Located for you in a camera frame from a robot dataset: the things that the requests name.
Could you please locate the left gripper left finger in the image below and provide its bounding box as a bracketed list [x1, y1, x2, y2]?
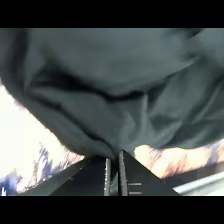
[20, 156, 112, 197]

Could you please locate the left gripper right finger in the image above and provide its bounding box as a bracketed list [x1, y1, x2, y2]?
[118, 149, 181, 197]

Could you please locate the dark green shirt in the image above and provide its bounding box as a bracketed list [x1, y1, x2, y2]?
[0, 27, 224, 161]

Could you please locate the silver frame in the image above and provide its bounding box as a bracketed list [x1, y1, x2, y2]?
[173, 171, 224, 197]

